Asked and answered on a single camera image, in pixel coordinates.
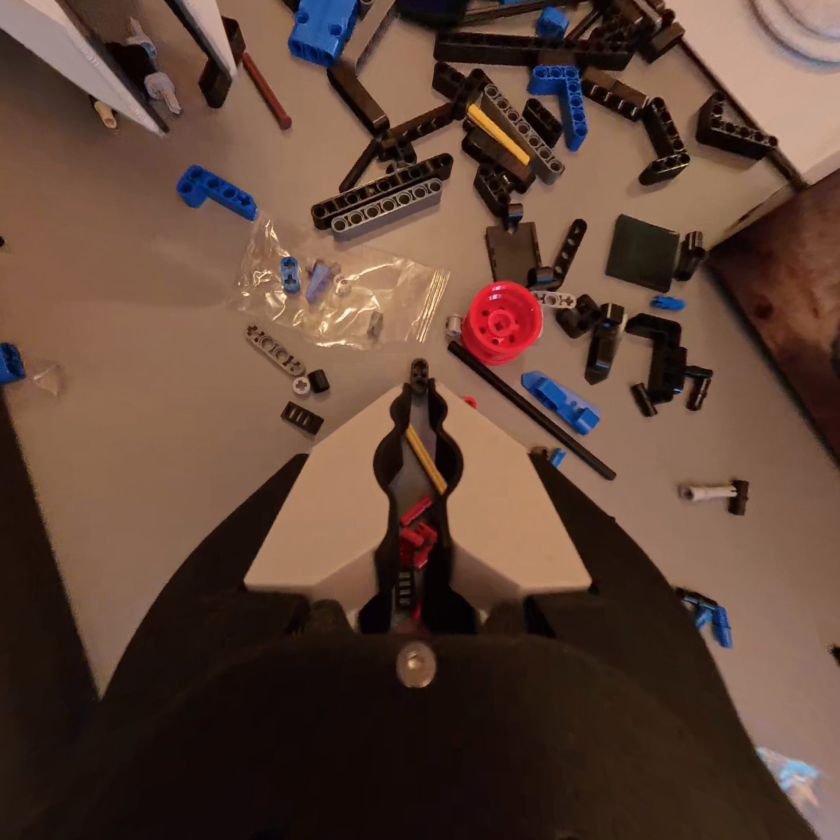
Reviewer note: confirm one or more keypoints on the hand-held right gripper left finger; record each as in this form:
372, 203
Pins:
315, 525

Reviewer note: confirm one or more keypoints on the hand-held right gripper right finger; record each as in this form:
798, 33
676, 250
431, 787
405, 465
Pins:
518, 525

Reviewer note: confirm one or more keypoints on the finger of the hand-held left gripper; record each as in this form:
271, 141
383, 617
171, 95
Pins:
39, 26
213, 33

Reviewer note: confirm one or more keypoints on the black and grey brick assembly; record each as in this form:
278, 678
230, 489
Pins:
141, 65

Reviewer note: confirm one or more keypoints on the tan pin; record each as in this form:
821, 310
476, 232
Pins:
105, 115

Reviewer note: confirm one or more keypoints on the dark grey thin liftarm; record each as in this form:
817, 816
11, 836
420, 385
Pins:
275, 349

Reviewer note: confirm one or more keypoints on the grey desk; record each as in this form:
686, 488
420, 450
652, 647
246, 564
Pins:
164, 459

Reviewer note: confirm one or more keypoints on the black angled liftarm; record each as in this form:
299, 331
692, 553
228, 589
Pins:
220, 72

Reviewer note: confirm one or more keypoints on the brown axle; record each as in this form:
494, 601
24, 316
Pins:
266, 92

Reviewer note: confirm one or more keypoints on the pile of small connector pieces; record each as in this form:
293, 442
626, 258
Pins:
417, 535

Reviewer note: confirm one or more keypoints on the black grille tile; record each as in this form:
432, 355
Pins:
302, 418

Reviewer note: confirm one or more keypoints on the blue flat panel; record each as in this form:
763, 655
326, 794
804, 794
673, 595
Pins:
321, 26

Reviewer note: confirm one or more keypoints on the yellow axle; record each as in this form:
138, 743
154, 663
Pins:
426, 459

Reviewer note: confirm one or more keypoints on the black long axle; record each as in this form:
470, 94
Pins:
531, 410

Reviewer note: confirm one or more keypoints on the blue wedge panel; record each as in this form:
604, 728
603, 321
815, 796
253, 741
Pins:
561, 401

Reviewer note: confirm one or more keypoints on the black rectangular panel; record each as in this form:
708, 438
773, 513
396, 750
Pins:
358, 98

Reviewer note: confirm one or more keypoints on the blue short liftarm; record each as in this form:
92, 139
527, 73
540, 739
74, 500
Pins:
216, 191

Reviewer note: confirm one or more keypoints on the light grey long beam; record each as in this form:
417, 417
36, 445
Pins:
375, 29

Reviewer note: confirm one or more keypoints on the black short axle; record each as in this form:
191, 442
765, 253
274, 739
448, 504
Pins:
361, 164

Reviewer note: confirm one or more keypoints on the black and grey pin connector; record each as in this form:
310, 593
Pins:
715, 493

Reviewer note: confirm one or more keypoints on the red wheel rim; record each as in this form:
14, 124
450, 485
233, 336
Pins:
502, 321

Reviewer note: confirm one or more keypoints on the dark grey pin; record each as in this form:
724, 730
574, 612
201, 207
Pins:
375, 321

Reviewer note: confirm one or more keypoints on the black short beam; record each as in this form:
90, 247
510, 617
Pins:
541, 121
397, 154

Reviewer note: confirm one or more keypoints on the black thin long beam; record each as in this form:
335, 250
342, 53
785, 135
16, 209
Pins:
420, 124

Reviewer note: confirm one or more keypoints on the light grey thin liftarm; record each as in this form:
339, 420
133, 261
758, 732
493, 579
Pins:
554, 299

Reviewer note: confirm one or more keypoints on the blue and grey pin piece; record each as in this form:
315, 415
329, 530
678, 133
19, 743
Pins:
321, 279

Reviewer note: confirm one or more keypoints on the dark grey long beam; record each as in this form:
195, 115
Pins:
387, 210

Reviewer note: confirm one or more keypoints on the blue oval connector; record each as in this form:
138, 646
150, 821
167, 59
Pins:
289, 272

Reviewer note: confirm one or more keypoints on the clear zip bag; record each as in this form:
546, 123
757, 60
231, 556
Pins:
394, 275

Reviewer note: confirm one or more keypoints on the tiny blue pin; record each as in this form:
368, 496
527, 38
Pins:
668, 302

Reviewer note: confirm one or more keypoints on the black glossy curved panel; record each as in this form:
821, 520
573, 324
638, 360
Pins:
515, 253

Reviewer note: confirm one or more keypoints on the black flat liftarm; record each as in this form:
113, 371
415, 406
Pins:
569, 249

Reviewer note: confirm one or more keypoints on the black square panel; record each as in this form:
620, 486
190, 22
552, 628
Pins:
643, 253

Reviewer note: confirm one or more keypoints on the yellow axle rod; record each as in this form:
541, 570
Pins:
497, 134

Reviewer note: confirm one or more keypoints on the clear plastic scrap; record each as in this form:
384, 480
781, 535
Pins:
46, 379

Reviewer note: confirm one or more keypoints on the black short connector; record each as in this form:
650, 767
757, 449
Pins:
690, 254

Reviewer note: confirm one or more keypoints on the black thick beam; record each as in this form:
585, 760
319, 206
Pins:
499, 187

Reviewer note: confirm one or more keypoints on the dark grey beam with holes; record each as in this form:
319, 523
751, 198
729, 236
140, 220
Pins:
525, 134

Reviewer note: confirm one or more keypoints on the blue small brick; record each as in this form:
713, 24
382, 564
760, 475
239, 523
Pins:
10, 363

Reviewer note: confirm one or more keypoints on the blue small block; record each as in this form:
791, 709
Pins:
551, 19

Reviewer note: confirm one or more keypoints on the blue angled beam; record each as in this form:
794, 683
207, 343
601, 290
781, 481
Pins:
561, 102

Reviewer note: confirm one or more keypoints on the black stubby beam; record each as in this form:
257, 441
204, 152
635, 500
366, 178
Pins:
613, 95

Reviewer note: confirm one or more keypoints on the black angled beam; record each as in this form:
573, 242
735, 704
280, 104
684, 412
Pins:
732, 128

